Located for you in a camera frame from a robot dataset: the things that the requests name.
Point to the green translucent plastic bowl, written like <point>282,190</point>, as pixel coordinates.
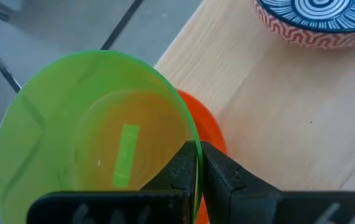
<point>71,124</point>

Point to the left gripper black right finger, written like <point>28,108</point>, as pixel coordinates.
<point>273,208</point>

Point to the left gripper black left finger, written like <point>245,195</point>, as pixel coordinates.
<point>108,208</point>

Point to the blue-striped red-wave ceramic bowl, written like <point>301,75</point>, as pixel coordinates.
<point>320,12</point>

